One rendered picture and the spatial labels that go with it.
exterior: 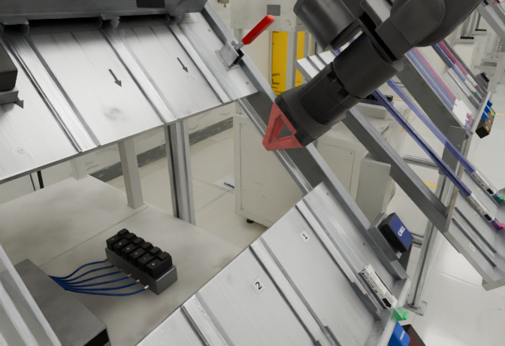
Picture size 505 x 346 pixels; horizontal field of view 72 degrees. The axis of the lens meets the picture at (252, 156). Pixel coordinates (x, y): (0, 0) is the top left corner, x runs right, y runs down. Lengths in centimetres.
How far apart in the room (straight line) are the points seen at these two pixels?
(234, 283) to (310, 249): 13
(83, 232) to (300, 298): 61
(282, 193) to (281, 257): 122
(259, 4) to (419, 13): 119
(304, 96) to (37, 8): 30
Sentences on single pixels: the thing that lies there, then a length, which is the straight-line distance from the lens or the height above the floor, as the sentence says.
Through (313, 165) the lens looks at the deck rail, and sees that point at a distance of 57.
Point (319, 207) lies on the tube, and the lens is 49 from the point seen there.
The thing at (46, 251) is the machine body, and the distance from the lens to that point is 91.
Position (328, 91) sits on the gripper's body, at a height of 103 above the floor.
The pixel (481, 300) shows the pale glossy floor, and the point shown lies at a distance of 180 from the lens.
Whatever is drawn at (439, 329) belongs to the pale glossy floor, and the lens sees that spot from 161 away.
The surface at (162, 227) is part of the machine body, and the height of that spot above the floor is 62.
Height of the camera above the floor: 112
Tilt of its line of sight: 24 degrees down
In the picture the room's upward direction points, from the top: straight up
